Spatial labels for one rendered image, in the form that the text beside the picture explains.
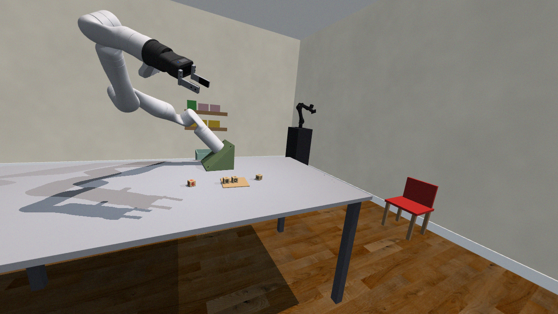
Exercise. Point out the tan flat mat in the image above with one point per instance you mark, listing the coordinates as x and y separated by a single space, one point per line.
241 183

